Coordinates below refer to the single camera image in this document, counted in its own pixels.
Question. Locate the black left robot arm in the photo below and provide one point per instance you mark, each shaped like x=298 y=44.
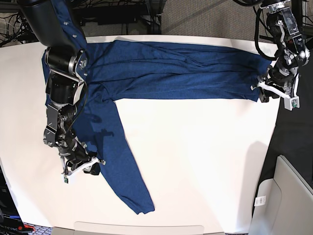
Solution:
x=281 y=80

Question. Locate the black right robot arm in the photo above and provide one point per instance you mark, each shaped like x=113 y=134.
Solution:
x=65 y=63

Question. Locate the black box with label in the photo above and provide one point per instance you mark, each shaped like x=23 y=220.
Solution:
x=10 y=223

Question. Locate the beige plastic bin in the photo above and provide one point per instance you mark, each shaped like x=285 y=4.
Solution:
x=284 y=204

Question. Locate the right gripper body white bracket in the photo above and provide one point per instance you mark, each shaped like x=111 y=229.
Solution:
x=77 y=159

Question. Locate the blue long-sleeve shirt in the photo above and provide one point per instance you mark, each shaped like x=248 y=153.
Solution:
x=153 y=70

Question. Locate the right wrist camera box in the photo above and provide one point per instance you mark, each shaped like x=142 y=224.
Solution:
x=68 y=179

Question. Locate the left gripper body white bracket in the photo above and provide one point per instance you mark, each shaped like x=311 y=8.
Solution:
x=268 y=88

